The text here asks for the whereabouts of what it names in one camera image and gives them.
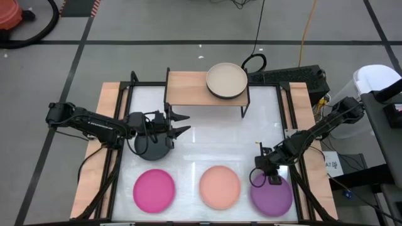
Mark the dark grey plate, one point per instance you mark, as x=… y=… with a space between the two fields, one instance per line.
x=154 y=152

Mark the black mat striped edge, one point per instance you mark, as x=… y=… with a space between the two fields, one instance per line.
x=77 y=7

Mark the black computer box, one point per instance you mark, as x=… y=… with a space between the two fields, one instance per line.
x=292 y=78

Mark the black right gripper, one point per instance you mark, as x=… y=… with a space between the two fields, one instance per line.
x=267 y=164

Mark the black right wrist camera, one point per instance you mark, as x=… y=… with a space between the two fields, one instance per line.
x=264 y=150

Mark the white paper sign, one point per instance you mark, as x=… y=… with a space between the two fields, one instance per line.
x=333 y=164

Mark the purple plate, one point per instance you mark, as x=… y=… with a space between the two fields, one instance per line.
x=273 y=201

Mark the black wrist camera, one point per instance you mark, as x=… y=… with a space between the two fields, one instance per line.
x=159 y=117
x=264 y=150

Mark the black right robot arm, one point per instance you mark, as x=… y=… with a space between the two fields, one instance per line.
x=320 y=127

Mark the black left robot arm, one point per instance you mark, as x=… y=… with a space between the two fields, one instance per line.
x=94 y=124

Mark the grey side table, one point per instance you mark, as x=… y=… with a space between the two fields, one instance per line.
x=387 y=147

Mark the white plastic bin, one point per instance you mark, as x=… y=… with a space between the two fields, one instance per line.
x=373 y=77

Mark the beige plate dark rim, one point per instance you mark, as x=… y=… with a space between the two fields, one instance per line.
x=226 y=80

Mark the magenta plate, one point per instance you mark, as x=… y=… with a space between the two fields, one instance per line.
x=154 y=191

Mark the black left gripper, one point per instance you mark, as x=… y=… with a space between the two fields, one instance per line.
x=158 y=130

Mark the salmon pink plate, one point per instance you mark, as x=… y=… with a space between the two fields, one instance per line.
x=220 y=187

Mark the wooden shelf black metal frame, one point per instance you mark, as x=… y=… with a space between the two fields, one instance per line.
x=188 y=89

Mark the orange vacuum cleaner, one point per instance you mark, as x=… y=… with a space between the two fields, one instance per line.
x=9 y=14

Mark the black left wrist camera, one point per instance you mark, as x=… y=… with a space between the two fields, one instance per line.
x=159 y=117

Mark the black table frame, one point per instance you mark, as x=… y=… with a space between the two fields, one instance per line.
x=144 y=84

